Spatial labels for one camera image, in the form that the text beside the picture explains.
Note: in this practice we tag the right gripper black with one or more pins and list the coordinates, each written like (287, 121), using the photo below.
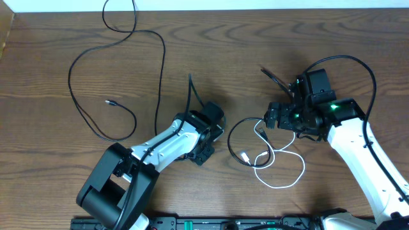
(284, 108)

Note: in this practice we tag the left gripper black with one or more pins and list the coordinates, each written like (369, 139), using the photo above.
(200, 160)

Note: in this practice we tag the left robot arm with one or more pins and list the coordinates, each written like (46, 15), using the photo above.
(119, 187)

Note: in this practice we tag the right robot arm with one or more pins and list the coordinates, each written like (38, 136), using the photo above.
(315, 113)

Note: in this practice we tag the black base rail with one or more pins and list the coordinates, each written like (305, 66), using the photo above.
(223, 223)

